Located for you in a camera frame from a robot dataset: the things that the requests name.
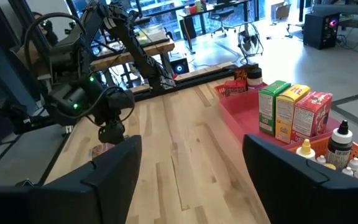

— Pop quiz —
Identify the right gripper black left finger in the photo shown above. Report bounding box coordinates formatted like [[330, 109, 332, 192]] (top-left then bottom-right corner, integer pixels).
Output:
[[0, 134, 143, 224]]

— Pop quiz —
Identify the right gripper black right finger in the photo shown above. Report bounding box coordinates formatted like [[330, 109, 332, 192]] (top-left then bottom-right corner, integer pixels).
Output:
[[242, 134, 358, 224]]

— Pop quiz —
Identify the purple Raisin Bran box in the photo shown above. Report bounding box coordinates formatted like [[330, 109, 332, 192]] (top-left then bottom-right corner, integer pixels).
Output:
[[88, 142, 115, 160]]

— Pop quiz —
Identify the small yellow bottle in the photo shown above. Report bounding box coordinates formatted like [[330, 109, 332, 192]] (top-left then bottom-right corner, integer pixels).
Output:
[[295, 138, 316, 161]]

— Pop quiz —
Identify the large dark bottle black nozzle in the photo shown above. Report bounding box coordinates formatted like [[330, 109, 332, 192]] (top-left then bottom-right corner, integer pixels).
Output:
[[324, 119, 354, 171]]

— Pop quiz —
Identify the red mini cereal box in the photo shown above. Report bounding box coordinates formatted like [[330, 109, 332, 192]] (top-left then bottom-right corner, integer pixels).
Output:
[[290, 90, 334, 144]]

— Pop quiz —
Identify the yellow mini cereal box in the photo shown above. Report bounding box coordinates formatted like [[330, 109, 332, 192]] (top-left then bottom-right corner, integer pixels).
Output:
[[274, 83, 311, 144]]

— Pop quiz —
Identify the green Apple Jacks cereal box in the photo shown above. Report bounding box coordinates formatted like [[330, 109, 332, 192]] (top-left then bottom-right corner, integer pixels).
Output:
[[258, 80, 291, 136]]

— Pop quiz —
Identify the wooden workbench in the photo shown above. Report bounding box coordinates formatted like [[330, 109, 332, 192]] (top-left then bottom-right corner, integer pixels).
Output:
[[90, 39, 176, 90]]

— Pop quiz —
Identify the pink plastic tray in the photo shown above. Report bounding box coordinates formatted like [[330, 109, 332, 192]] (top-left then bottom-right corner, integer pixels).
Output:
[[218, 82, 341, 147]]

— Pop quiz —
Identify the red plastic basket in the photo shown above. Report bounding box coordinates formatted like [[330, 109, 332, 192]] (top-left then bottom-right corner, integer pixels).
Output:
[[213, 81, 269, 99]]

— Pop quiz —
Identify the person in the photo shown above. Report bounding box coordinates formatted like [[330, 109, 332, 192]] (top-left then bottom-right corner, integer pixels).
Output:
[[31, 11, 60, 47]]

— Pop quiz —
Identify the long black desk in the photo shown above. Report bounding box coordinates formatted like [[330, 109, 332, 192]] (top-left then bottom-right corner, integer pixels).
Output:
[[144, 0, 254, 54]]

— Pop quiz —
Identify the black office chair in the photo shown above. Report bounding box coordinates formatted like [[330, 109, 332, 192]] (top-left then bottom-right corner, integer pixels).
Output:
[[209, 2, 237, 38]]

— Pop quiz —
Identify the black floor fan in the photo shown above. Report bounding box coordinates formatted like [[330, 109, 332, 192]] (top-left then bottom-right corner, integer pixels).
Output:
[[236, 21, 264, 65]]

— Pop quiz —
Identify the black computer tower pink light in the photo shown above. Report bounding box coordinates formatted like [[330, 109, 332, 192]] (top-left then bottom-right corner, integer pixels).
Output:
[[302, 11, 341, 50]]

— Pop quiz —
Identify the cardboard box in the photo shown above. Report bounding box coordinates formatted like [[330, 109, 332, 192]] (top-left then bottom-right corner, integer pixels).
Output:
[[270, 1, 291, 21]]

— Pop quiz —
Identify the black box blue ring light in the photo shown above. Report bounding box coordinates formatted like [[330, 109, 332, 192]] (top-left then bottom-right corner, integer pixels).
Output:
[[169, 57, 190, 75]]

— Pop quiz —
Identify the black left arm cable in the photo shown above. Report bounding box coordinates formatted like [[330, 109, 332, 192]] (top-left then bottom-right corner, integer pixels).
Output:
[[23, 12, 136, 125]]

